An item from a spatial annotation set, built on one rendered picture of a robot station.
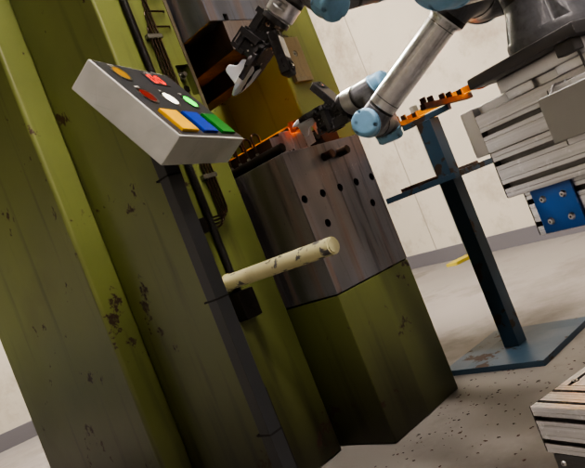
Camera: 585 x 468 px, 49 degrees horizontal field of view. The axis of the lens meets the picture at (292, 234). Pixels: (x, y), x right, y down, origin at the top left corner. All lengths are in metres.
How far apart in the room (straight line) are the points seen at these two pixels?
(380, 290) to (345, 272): 0.15
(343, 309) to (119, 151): 0.82
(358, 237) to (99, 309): 0.86
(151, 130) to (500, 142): 0.71
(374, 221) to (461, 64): 2.98
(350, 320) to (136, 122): 0.87
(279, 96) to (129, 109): 1.03
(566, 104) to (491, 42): 3.76
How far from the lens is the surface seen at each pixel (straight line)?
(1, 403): 5.30
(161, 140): 1.40
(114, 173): 2.05
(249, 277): 1.76
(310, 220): 1.88
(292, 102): 2.35
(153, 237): 1.96
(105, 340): 2.20
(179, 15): 2.13
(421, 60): 1.65
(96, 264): 2.18
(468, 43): 4.87
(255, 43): 1.58
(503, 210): 4.99
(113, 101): 1.46
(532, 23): 1.15
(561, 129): 1.00
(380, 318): 2.00
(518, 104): 1.19
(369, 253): 2.02
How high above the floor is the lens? 0.67
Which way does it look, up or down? level
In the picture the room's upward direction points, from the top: 22 degrees counter-clockwise
